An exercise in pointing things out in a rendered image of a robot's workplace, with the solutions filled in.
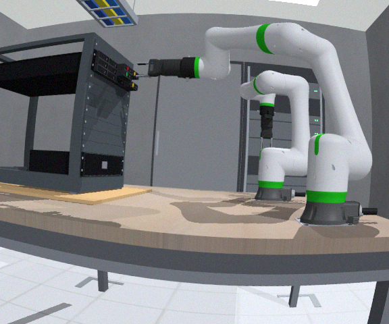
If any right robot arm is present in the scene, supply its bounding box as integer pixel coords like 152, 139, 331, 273
239, 70, 310, 201

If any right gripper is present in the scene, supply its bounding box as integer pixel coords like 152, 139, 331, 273
257, 105, 276, 149

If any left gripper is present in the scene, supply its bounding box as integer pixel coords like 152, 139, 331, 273
136, 55, 196, 82

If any black server rack frame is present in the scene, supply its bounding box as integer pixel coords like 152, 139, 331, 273
0, 32, 134, 194

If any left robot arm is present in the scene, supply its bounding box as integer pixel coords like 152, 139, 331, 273
194, 23, 378, 225

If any tan wooden board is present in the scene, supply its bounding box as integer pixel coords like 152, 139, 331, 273
0, 182, 152, 205

